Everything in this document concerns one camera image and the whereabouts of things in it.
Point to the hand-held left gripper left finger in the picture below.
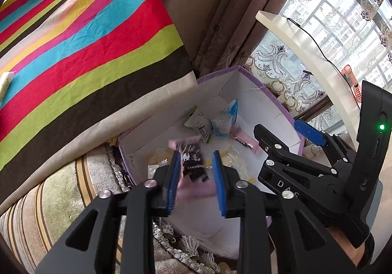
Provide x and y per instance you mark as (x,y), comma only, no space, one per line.
(173,182)

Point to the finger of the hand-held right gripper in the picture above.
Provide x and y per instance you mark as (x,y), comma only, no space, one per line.
(307,133)
(294,176)

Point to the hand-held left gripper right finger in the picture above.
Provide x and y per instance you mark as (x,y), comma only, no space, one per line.
(220,185)

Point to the purple snack packet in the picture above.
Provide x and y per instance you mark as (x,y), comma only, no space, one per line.
(196,191)

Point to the white box with purple rim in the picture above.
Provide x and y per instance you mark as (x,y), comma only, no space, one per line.
(190,225)

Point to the blue clear snack packet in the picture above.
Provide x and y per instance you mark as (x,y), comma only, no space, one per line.
(223,124)

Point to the green and white packet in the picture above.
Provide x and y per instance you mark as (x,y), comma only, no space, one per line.
(199,122)

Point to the person's right forearm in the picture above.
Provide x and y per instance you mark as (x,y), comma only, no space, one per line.
(346,252)

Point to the pink snack packet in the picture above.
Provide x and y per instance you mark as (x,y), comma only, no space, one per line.
(245,139)

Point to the pink handheld fan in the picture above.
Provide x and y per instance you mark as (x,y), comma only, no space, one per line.
(349,71)

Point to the embroidered sheer curtain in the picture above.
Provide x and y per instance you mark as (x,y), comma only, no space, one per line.
(275,59)

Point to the white round table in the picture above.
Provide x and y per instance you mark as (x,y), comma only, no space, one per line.
(306,47)

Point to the beige striped plush cushion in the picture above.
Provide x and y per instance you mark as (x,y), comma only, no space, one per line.
(46,200)

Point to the brown curtain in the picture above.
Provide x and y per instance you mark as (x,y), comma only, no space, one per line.
(214,1)

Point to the colourful striped tablecloth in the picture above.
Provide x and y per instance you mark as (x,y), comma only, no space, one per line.
(92,32)

